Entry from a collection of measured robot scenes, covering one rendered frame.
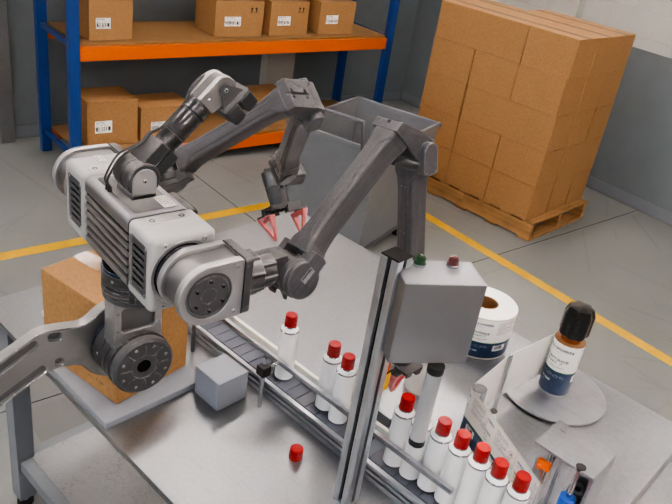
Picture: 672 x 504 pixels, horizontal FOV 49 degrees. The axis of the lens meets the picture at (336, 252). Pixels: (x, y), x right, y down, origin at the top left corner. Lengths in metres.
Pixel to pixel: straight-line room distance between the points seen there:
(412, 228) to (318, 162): 2.67
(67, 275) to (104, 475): 0.92
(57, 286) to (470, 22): 3.91
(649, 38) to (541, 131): 1.57
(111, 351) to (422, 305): 0.67
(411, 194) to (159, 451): 0.88
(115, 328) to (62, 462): 1.21
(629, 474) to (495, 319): 0.55
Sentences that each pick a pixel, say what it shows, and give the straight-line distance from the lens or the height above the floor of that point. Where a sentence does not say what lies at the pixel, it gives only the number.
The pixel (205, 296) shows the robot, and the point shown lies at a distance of 1.30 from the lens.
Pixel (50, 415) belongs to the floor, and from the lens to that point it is 3.27.
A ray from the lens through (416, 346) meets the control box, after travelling 1.47.
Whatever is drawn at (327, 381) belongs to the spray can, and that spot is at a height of 0.98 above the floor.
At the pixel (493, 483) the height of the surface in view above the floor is 1.04.
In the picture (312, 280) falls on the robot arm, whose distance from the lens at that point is 1.41.
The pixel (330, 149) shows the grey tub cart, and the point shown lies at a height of 0.71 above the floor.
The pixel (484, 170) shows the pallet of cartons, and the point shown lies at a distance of 5.35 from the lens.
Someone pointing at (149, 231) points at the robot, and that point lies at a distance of 1.33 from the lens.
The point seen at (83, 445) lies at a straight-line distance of 2.80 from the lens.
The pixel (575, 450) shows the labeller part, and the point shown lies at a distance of 1.66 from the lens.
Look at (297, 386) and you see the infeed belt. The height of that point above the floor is 0.88.
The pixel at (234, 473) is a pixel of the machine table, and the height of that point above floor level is 0.83.
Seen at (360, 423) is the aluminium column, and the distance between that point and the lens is 1.63.
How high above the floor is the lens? 2.15
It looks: 28 degrees down
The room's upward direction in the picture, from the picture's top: 9 degrees clockwise
